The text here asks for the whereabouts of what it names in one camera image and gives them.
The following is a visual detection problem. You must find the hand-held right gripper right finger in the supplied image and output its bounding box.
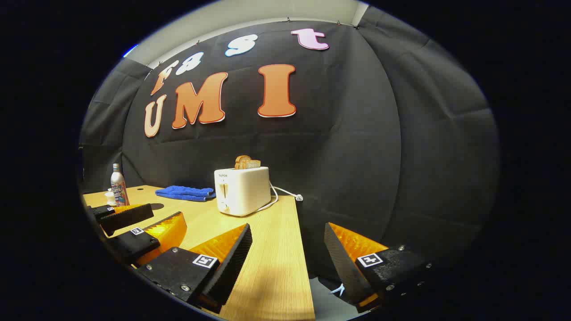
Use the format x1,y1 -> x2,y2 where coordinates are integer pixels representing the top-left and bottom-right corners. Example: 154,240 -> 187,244
324,222 -> 434,314

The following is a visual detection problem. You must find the silver water bottle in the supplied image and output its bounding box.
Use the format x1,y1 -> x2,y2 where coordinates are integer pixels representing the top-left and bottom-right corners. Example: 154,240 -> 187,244
110,163 -> 130,207

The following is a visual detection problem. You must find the black backdrop cloth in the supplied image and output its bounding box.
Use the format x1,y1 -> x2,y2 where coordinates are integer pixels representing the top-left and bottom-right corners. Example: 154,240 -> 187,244
79,20 -> 500,286

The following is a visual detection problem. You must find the white toaster cable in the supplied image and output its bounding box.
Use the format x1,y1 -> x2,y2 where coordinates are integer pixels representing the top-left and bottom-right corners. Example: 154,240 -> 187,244
257,181 -> 304,212

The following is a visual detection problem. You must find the white toaster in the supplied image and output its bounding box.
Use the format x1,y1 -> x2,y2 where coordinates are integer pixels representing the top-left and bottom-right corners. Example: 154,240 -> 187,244
214,166 -> 272,218

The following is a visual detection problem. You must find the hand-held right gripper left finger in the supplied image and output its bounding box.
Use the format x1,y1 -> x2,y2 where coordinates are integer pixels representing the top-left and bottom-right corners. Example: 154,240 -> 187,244
136,223 -> 253,314

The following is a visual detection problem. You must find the blue towel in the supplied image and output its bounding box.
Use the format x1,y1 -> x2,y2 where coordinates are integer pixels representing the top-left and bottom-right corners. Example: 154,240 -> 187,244
155,185 -> 216,202

